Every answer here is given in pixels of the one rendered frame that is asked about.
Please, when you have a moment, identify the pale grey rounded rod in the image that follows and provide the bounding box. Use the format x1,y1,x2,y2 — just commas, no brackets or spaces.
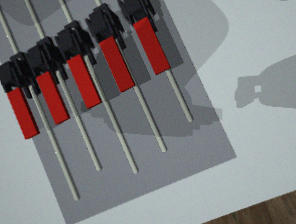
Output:
165,69,193,123

